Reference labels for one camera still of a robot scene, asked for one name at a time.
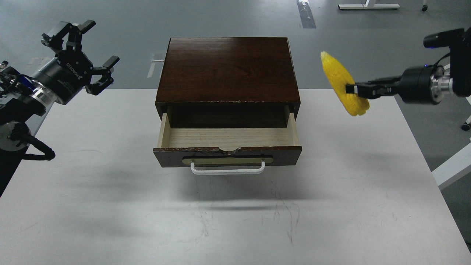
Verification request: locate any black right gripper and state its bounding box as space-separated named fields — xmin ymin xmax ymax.
xmin=345 ymin=66 xmax=445 ymax=105

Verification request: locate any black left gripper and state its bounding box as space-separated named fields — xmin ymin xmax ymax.
xmin=33 ymin=20 xmax=120 ymax=105

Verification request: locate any yellow corn cob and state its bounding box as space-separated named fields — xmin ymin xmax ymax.
xmin=320 ymin=51 xmax=370 ymax=116

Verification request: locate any wooden drawer with white handle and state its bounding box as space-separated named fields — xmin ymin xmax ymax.
xmin=153 ymin=105 xmax=302 ymax=176

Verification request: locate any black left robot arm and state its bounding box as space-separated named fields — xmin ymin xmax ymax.
xmin=0 ymin=20 xmax=119 ymax=192

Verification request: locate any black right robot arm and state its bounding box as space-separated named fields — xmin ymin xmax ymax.
xmin=345 ymin=28 xmax=471 ymax=105

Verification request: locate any dark wooden drawer cabinet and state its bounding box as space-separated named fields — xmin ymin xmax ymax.
xmin=155 ymin=37 xmax=301 ymax=128

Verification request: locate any white desk leg base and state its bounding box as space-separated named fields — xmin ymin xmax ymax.
xmin=337 ymin=0 xmax=400 ymax=10

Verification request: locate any white chair leg with caster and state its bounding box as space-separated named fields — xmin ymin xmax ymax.
xmin=461 ymin=116 xmax=471 ymax=131

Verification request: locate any white side table edge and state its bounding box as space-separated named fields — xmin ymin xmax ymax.
xmin=431 ymin=143 xmax=471 ymax=191

